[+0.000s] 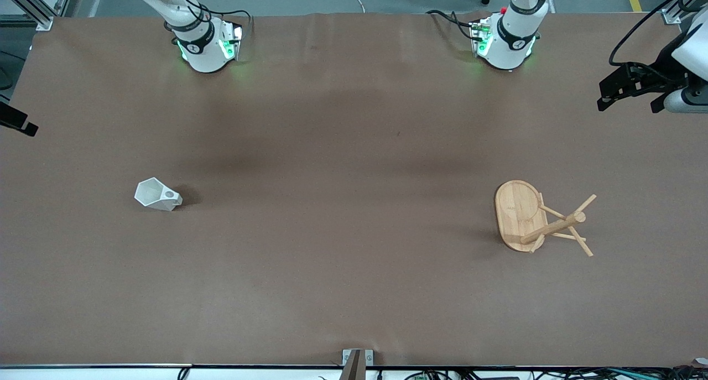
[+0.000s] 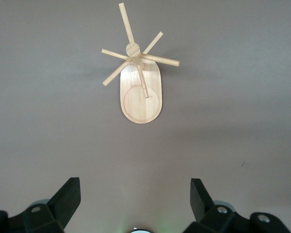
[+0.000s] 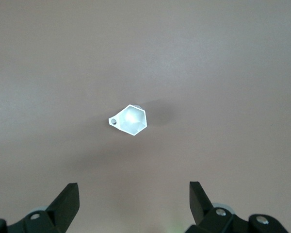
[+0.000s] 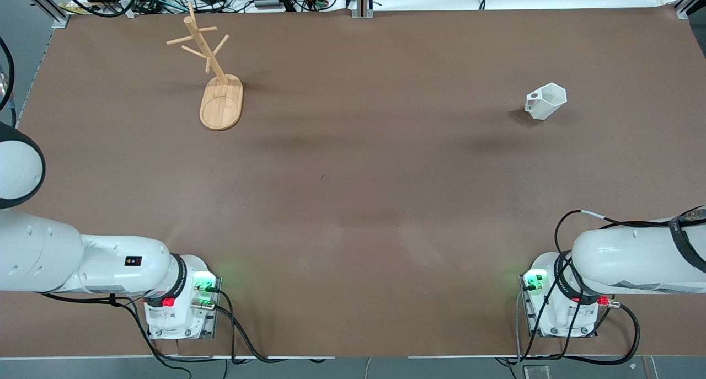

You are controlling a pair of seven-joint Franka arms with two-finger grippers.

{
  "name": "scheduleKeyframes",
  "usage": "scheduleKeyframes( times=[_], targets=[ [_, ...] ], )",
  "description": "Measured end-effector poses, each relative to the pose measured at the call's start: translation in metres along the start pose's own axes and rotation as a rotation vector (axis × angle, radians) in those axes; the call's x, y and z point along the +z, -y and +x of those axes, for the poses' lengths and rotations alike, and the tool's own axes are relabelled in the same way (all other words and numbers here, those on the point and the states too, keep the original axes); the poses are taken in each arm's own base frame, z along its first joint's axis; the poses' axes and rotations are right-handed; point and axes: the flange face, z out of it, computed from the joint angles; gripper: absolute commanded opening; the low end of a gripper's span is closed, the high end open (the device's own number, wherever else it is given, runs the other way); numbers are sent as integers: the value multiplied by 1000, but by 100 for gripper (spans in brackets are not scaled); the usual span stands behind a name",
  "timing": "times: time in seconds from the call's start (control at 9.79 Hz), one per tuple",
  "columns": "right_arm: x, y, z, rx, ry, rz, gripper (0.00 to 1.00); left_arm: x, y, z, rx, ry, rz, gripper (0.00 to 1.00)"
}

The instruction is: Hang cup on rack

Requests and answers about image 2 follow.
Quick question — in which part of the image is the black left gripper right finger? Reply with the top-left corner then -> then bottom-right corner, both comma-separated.
184,178 -> 291,233

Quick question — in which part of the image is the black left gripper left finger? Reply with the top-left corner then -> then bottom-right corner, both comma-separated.
0,177 -> 81,233

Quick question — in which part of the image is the wooden cup rack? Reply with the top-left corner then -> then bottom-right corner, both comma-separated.
101,2 -> 180,124

